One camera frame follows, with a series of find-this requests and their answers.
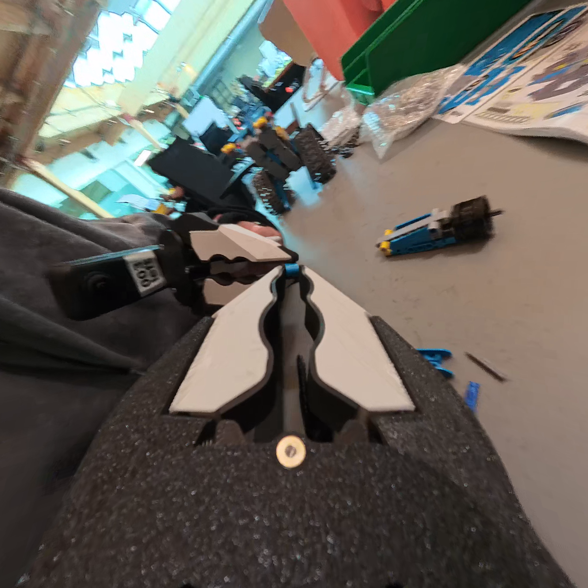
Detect paned window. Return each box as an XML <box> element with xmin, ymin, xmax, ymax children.
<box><xmin>63</xmin><ymin>0</ymin><xmax>181</xmax><ymax>89</ymax></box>

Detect clear bag with black parts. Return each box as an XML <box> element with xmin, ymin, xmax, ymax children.
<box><xmin>321</xmin><ymin>103</ymin><xmax>369</xmax><ymax>160</ymax></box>

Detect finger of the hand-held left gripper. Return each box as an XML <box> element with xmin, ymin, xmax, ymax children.
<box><xmin>189</xmin><ymin>224</ymin><xmax>296</xmax><ymax>264</ymax></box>
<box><xmin>201</xmin><ymin>263</ymin><xmax>277</xmax><ymax>308</ymax></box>

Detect clear plastic bag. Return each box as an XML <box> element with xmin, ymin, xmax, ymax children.
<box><xmin>362</xmin><ymin>64</ymin><xmax>466</xmax><ymax>160</ymax></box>

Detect person's dark clothing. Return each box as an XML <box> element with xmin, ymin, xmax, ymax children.
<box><xmin>0</xmin><ymin>363</ymin><xmax>143</xmax><ymax>588</ymax></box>

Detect grey desk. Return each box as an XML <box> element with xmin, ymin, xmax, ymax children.
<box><xmin>276</xmin><ymin>115</ymin><xmax>588</xmax><ymax>588</ymax></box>

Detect green bin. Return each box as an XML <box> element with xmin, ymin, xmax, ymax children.
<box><xmin>340</xmin><ymin>0</ymin><xmax>534</xmax><ymax>105</ymax></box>

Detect tan cardboard sheet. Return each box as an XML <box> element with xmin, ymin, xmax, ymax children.
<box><xmin>258</xmin><ymin>0</ymin><xmax>319</xmax><ymax>68</ymax></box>

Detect blue panel brick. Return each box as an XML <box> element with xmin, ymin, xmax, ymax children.
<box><xmin>415</xmin><ymin>348</ymin><xmax>456</xmax><ymax>379</ymax></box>

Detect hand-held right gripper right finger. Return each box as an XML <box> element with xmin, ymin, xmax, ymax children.
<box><xmin>301</xmin><ymin>266</ymin><xmax>416</xmax><ymax>415</ymax></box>

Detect person's left hand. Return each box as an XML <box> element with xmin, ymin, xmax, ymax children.
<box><xmin>236</xmin><ymin>220</ymin><xmax>283</xmax><ymax>245</ymax></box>

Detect instruction manual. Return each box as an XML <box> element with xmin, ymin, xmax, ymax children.
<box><xmin>461</xmin><ymin>23</ymin><xmax>588</xmax><ymax>146</ymax></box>

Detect wheel and beam assembly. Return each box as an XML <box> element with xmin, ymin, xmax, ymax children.
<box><xmin>375</xmin><ymin>195</ymin><xmax>504</xmax><ymax>258</ymax></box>

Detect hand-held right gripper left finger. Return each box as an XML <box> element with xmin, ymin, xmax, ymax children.
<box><xmin>169</xmin><ymin>266</ymin><xmax>283</xmax><ymax>418</ymax></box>

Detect sticker sheet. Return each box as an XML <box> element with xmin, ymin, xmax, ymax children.
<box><xmin>435</xmin><ymin>4</ymin><xmax>588</xmax><ymax>126</ymax></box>

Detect distant toy brick models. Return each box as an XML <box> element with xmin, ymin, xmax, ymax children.
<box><xmin>220</xmin><ymin>114</ymin><xmax>339</xmax><ymax>217</ymax></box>

